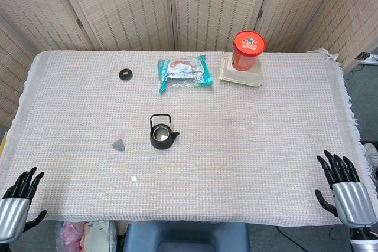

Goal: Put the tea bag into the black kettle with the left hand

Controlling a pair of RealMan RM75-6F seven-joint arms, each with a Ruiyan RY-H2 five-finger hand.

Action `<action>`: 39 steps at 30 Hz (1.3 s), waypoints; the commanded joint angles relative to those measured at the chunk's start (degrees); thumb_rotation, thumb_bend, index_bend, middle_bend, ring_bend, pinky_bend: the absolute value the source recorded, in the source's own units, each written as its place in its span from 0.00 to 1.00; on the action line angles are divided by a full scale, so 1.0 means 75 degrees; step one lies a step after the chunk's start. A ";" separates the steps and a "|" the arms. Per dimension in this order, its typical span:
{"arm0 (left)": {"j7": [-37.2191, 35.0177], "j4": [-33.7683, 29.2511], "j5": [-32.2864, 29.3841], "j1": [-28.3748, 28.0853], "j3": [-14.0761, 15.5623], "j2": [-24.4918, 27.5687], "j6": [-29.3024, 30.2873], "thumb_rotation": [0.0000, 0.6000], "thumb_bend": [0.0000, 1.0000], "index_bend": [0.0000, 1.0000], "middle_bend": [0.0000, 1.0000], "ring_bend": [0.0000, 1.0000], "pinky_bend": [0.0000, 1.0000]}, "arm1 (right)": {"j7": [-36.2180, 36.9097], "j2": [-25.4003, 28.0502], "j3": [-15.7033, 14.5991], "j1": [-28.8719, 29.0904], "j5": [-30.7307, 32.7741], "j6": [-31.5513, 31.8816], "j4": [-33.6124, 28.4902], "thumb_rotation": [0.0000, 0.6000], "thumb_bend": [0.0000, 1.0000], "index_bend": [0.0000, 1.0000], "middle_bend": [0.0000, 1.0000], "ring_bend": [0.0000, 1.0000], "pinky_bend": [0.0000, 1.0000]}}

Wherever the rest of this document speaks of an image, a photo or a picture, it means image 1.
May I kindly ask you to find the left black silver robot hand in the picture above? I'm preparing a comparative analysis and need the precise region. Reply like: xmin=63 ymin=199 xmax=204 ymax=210
xmin=0 ymin=166 xmax=48 ymax=244

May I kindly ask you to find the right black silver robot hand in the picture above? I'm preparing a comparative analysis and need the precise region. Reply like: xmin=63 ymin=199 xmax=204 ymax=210
xmin=314 ymin=150 xmax=378 ymax=229

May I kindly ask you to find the grey pyramid tea bag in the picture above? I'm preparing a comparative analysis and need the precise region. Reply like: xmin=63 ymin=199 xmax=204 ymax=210
xmin=112 ymin=138 xmax=126 ymax=152

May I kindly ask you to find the pink plastic bag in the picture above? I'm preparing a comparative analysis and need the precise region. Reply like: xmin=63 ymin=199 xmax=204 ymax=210
xmin=55 ymin=221 xmax=86 ymax=252

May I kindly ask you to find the black cast iron teapot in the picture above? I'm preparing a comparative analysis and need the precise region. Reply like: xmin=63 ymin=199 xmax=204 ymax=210
xmin=149 ymin=113 xmax=180 ymax=150

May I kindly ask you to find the teal silver snack bag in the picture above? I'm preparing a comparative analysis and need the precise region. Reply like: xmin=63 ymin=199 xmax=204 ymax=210
xmin=157 ymin=54 xmax=214 ymax=94

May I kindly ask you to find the white grey shoe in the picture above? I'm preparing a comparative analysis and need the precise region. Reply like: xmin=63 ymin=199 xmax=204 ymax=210
xmin=363 ymin=142 xmax=378 ymax=182

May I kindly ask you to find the yellow flat board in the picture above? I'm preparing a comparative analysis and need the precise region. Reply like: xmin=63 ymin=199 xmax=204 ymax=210
xmin=0 ymin=130 xmax=9 ymax=158

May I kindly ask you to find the pale waffle weave tablecloth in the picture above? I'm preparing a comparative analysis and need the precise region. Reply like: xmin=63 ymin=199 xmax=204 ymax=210
xmin=0 ymin=47 xmax=366 ymax=227

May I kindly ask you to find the white power strip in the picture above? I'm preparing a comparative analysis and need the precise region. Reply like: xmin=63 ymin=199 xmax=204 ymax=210
xmin=361 ymin=53 xmax=378 ymax=65

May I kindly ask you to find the beige plastic lunch box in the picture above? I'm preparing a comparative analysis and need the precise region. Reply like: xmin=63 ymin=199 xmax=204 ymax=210
xmin=219 ymin=56 xmax=264 ymax=88

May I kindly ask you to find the blue padded stool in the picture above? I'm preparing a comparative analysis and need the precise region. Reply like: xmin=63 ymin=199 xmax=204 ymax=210
xmin=123 ymin=221 xmax=251 ymax=252

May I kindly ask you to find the red orange lidded canister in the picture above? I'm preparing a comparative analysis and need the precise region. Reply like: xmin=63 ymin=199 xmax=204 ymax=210
xmin=231 ymin=30 xmax=266 ymax=72

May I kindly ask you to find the woven bamboo folding screen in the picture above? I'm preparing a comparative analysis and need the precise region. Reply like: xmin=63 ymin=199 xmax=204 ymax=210
xmin=0 ymin=0 xmax=378 ymax=129

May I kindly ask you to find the black floor cable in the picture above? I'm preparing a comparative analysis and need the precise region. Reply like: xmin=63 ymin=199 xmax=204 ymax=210
xmin=343 ymin=62 xmax=366 ymax=81

